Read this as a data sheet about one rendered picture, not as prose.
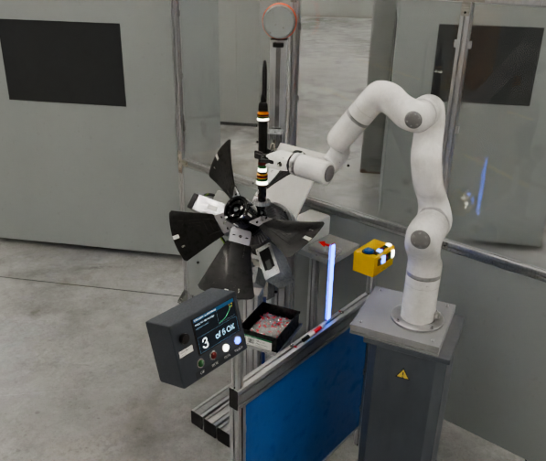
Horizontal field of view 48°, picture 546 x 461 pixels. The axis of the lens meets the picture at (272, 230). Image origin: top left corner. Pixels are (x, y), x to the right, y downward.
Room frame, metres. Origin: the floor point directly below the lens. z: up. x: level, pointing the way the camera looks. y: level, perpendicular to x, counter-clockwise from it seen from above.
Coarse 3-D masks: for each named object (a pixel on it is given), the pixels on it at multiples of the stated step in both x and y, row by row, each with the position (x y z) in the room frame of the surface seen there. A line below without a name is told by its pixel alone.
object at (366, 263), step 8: (376, 240) 2.35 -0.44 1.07; (360, 248) 2.27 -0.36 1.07; (376, 248) 2.27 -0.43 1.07; (392, 248) 2.29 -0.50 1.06; (360, 256) 2.22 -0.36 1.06; (368, 256) 2.20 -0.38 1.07; (376, 256) 2.19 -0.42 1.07; (360, 264) 2.22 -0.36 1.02; (368, 264) 2.20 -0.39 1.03; (376, 264) 2.19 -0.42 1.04; (384, 264) 2.24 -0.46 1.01; (360, 272) 2.21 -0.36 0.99; (368, 272) 2.19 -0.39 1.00; (376, 272) 2.20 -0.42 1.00
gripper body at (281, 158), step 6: (282, 150) 2.26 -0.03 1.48; (270, 156) 2.19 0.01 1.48; (276, 156) 2.18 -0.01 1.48; (282, 156) 2.18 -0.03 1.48; (288, 156) 2.17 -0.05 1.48; (276, 162) 2.17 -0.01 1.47; (282, 162) 2.15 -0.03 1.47; (288, 162) 2.15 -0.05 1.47; (276, 168) 2.17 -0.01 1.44; (282, 168) 2.15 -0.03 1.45; (288, 168) 2.15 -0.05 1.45
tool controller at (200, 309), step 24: (216, 288) 1.63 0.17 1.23; (168, 312) 1.49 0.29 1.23; (192, 312) 1.46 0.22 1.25; (216, 312) 1.51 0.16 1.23; (168, 336) 1.39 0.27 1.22; (192, 336) 1.43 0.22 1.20; (216, 336) 1.48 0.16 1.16; (240, 336) 1.54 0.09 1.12; (168, 360) 1.39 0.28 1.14; (192, 360) 1.40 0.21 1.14; (216, 360) 1.46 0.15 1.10
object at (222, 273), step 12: (228, 252) 2.21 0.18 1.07; (240, 252) 2.22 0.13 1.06; (216, 264) 2.17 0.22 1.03; (228, 264) 2.17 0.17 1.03; (240, 264) 2.19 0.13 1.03; (204, 276) 2.14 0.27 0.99; (216, 276) 2.14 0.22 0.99; (228, 276) 2.14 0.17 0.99; (240, 276) 2.15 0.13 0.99; (204, 288) 2.12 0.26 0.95; (228, 288) 2.11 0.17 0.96; (252, 288) 2.13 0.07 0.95
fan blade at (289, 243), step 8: (264, 224) 2.22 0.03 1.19; (272, 224) 2.22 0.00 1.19; (280, 224) 2.22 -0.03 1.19; (288, 224) 2.22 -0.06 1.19; (296, 224) 2.21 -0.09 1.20; (304, 224) 2.20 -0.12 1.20; (312, 224) 2.19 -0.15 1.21; (320, 224) 2.18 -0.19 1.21; (264, 232) 2.17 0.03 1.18; (272, 232) 2.16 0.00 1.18; (280, 232) 2.16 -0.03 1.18; (288, 232) 2.15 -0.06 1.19; (296, 232) 2.15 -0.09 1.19; (304, 232) 2.14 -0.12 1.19; (312, 232) 2.14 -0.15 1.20; (272, 240) 2.12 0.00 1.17; (280, 240) 2.12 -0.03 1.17; (288, 240) 2.11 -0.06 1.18; (296, 240) 2.11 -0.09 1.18; (304, 240) 2.10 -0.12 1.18; (280, 248) 2.08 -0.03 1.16; (288, 248) 2.07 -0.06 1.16; (296, 248) 2.06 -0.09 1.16; (288, 256) 2.04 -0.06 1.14
